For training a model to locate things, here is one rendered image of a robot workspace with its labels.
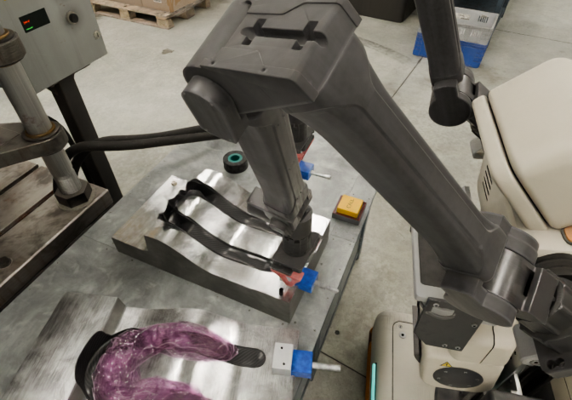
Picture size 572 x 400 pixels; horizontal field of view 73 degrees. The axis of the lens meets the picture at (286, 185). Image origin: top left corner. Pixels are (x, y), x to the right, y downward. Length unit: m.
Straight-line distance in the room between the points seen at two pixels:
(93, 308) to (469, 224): 0.74
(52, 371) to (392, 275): 1.54
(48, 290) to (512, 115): 1.05
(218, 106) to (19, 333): 0.88
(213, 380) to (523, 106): 0.69
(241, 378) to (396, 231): 1.53
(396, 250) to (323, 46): 1.90
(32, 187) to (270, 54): 1.26
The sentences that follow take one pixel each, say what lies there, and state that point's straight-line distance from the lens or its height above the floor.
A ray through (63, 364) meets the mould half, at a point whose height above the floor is 0.91.
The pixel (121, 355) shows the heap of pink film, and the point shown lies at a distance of 0.87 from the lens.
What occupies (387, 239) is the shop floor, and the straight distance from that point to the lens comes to 2.16.
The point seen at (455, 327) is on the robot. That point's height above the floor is 0.97.
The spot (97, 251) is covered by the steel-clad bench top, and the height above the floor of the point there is 0.80.
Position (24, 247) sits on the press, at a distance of 1.30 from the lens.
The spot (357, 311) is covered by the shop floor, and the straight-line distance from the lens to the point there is 1.89.
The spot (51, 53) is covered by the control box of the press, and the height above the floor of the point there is 1.16.
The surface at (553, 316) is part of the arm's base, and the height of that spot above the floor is 1.23.
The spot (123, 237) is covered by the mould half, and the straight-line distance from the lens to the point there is 1.08.
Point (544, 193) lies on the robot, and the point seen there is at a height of 1.29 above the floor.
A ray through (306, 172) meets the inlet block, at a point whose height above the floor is 0.95.
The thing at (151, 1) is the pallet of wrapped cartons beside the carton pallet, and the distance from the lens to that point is 4.79.
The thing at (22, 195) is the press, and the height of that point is 0.79.
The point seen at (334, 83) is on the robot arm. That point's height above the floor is 1.51.
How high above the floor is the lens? 1.64
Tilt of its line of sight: 43 degrees down
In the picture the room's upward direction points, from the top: straight up
